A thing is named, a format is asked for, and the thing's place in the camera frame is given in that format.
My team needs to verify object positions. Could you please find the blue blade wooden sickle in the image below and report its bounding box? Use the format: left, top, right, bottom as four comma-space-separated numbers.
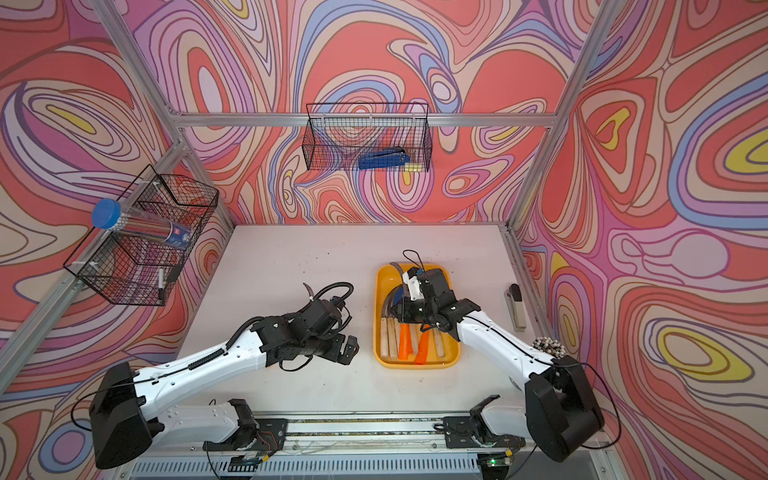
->
383, 287, 400, 360

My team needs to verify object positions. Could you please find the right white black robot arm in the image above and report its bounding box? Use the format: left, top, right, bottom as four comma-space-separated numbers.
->
396, 267, 605, 462

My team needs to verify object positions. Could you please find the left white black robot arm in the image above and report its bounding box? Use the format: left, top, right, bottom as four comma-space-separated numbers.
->
88, 297, 359, 470

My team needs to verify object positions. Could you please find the yellow plastic tray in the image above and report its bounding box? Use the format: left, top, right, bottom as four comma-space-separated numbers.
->
373, 263, 461, 370

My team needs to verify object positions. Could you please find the blue tool in basket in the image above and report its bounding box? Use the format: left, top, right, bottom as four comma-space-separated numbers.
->
358, 147, 411, 170

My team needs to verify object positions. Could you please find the clear tube with blue cap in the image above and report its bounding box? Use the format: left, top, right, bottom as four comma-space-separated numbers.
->
91, 199, 192, 249

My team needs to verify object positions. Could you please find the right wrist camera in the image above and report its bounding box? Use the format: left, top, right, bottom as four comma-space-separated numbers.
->
401, 270, 424, 302

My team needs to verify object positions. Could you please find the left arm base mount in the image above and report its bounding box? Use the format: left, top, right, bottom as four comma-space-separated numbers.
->
203, 398, 288, 455

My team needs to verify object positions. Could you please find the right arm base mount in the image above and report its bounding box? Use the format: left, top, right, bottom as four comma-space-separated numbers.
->
433, 395, 526, 452

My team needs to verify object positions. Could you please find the black wire basket back wall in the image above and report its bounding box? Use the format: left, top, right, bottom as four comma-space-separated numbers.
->
302, 101, 433, 172

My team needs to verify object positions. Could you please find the black wire basket wall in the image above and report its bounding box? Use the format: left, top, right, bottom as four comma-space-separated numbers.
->
63, 166, 219, 306
302, 101, 433, 172

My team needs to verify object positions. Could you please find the black wire basket left wall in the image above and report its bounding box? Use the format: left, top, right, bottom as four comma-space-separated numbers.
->
63, 166, 219, 306

